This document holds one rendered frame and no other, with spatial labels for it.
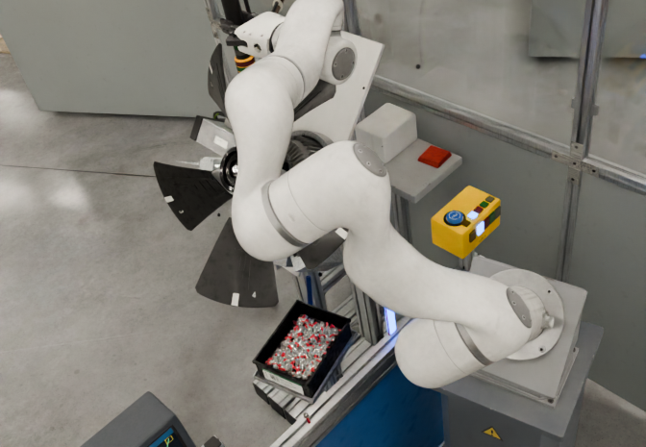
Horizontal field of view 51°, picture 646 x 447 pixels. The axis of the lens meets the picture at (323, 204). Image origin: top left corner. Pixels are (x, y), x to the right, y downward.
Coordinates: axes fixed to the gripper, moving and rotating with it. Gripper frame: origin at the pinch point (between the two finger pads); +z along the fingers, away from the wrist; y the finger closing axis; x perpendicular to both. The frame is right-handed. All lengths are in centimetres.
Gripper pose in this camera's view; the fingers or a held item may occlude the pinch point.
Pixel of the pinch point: (236, 22)
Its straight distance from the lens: 148.8
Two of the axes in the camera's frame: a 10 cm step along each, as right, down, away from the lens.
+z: -7.0, -4.0, 6.0
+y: 7.0, -5.5, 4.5
